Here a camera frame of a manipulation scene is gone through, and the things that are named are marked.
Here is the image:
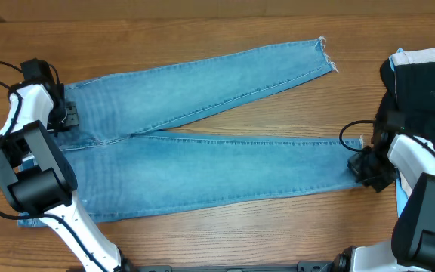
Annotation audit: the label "light blue denim jeans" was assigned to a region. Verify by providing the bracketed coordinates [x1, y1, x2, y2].
[56, 38, 361, 223]

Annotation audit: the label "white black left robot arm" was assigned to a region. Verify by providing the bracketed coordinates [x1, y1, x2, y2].
[0, 82, 133, 271]

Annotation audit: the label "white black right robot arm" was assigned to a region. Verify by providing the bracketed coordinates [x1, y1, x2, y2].
[329, 134, 435, 271]

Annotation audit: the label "black garment in pile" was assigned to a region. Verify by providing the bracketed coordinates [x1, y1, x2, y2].
[374, 60, 435, 149]

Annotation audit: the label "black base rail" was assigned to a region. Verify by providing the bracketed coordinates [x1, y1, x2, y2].
[132, 261, 334, 272]

